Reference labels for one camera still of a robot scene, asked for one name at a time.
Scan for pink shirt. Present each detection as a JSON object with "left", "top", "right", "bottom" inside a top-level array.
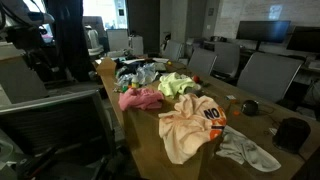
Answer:
[{"left": 118, "top": 88, "right": 164, "bottom": 111}]

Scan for large cardboard box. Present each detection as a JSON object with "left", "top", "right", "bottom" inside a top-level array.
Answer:
[{"left": 120, "top": 79, "right": 224, "bottom": 180}]

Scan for grey chair far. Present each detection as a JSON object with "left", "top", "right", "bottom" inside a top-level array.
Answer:
[{"left": 162, "top": 40, "right": 184, "bottom": 61}]

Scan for grey chair middle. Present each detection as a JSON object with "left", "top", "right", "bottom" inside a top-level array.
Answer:
[{"left": 188, "top": 48, "right": 217, "bottom": 75}]

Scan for red ball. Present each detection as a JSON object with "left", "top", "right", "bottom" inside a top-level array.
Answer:
[{"left": 192, "top": 75, "right": 200, "bottom": 83}]

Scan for small round black speaker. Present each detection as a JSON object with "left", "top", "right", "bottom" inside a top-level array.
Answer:
[{"left": 241, "top": 100, "right": 259, "bottom": 116}]

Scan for black monitor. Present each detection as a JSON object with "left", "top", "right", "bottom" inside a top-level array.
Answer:
[
  {"left": 236, "top": 21, "right": 290, "bottom": 43},
  {"left": 287, "top": 26, "right": 320, "bottom": 53}
]

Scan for yellow-green towel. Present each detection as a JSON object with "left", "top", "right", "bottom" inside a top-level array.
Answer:
[{"left": 158, "top": 72, "right": 196, "bottom": 98}]

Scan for grey chair near right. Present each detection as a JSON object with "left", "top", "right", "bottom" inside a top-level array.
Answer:
[{"left": 237, "top": 52, "right": 303, "bottom": 102}]

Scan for grey chair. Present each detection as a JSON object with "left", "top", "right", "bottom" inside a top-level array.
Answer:
[
  {"left": 162, "top": 40, "right": 184, "bottom": 61},
  {"left": 188, "top": 48, "right": 217, "bottom": 75},
  {"left": 237, "top": 52, "right": 303, "bottom": 102}
]

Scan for peach printed shirt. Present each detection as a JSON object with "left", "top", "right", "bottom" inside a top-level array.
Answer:
[{"left": 159, "top": 93, "right": 227, "bottom": 164}]

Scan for grey cloth on table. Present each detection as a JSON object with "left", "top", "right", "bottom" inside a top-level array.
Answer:
[{"left": 216, "top": 126, "right": 281, "bottom": 172}]

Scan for crumpled clear plastic bags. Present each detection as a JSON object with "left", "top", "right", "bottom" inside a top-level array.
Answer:
[{"left": 115, "top": 63, "right": 159, "bottom": 86}]

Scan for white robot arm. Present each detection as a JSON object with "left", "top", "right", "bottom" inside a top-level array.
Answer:
[{"left": 0, "top": 0, "right": 54, "bottom": 51}]

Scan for yellow glue bottle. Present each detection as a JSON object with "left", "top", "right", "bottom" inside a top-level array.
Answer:
[{"left": 131, "top": 75, "right": 140, "bottom": 88}]

